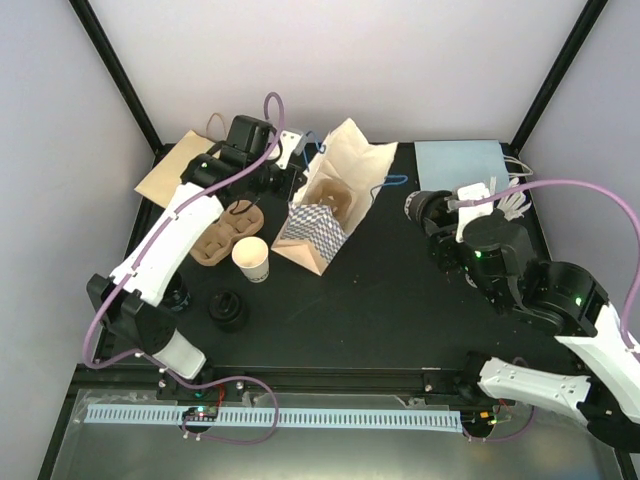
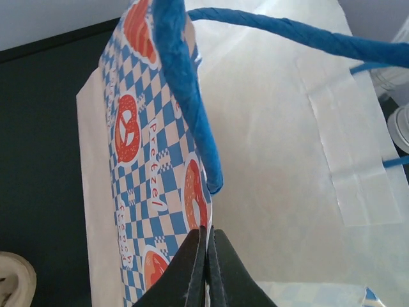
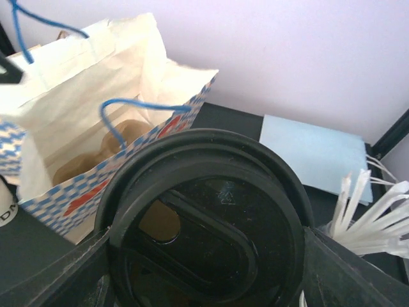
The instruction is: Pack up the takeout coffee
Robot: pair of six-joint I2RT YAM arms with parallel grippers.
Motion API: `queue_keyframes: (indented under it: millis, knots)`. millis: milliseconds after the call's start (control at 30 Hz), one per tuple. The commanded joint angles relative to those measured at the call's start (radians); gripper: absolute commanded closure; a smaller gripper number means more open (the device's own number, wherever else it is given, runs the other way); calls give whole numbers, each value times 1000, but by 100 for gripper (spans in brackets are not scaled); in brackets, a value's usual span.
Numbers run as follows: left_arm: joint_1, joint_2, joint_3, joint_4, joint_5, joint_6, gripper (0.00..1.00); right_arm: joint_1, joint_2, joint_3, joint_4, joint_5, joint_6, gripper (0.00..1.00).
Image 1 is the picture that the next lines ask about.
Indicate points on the stack of paper cups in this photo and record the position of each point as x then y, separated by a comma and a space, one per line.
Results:
476, 278

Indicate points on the black frame post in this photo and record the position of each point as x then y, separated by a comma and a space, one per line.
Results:
576, 38
97, 35

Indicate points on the light blue slotted cable duct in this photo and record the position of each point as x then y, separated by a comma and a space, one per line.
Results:
311, 418

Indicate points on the blue checkered paper bag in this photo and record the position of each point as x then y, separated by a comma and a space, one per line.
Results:
310, 236

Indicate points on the left black frame post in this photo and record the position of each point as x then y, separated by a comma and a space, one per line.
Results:
97, 35

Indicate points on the small electronics board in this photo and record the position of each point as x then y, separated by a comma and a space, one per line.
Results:
200, 414
484, 419

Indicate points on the light blue paper bag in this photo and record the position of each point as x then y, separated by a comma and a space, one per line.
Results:
448, 165

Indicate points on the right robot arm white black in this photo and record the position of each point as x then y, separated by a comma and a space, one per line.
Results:
560, 299

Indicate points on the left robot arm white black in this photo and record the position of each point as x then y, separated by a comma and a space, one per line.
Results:
130, 301

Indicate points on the white paper coffee cup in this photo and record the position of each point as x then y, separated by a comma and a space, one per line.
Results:
251, 256

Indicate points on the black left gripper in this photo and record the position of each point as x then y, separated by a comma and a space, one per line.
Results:
296, 179

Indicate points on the small electronics board right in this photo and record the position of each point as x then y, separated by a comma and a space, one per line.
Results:
484, 419

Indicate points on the brown kraft paper bag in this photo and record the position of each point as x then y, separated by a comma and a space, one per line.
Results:
160, 183

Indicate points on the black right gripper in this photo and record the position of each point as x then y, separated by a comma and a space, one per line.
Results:
439, 241

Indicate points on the stack of black lids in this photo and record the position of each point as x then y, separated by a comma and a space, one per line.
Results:
228, 311

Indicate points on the single black lid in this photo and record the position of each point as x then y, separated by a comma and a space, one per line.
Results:
176, 296

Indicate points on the brown cardboard cup carrier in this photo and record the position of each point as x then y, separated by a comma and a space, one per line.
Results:
240, 220

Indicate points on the small electronics board left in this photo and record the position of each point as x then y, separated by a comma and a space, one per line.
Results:
200, 414

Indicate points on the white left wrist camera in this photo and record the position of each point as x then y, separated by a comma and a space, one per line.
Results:
291, 143

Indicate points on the right black frame post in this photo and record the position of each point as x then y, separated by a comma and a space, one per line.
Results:
576, 38

